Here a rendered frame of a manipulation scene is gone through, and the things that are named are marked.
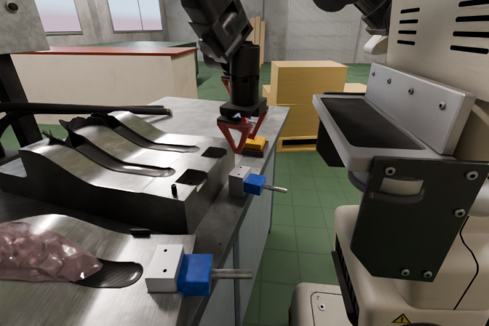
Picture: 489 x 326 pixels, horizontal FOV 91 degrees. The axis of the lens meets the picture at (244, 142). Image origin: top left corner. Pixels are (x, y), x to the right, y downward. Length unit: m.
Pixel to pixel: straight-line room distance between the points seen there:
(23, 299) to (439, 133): 0.47
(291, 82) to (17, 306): 2.18
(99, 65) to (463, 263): 3.32
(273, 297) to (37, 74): 3.54
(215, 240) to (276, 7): 9.23
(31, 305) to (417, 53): 0.55
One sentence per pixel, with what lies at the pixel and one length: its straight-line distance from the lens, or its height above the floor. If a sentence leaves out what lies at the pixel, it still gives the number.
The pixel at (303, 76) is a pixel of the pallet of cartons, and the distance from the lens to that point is 2.32.
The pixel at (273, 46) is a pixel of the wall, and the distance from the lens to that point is 9.51.
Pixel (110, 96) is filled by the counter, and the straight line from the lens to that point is 3.40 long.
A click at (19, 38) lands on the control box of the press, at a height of 1.12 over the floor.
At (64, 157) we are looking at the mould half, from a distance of 0.61.
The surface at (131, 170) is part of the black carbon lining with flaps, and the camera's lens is 0.57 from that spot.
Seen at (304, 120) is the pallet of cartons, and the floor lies 0.33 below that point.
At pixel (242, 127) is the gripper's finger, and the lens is 0.44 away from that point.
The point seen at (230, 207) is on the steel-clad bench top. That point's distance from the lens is 0.55.
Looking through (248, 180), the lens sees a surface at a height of 0.84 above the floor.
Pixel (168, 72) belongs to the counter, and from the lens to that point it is 2.97.
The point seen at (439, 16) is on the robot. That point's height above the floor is 1.16.
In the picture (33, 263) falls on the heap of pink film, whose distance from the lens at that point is 0.41.
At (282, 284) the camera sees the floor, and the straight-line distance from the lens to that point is 1.41.
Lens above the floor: 1.15
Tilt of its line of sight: 25 degrees down
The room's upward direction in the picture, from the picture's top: straight up
